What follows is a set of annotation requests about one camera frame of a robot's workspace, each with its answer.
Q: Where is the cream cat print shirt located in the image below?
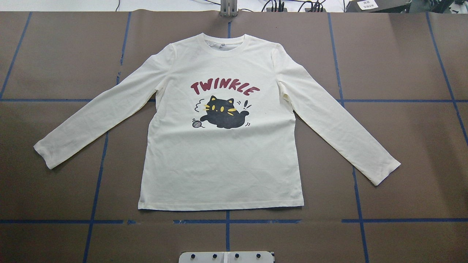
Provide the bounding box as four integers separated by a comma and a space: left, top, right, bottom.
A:
34, 33, 400, 211

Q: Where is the black box with label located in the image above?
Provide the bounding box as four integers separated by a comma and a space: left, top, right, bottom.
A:
346, 0, 412, 13

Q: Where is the brown table cover sheet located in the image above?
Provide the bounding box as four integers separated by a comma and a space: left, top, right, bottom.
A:
1, 7, 467, 263

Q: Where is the aluminium frame post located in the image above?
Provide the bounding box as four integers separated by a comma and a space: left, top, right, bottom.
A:
220, 0, 238, 17

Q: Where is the white post base plate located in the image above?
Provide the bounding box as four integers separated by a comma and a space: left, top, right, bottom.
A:
178, 251, 275, 263

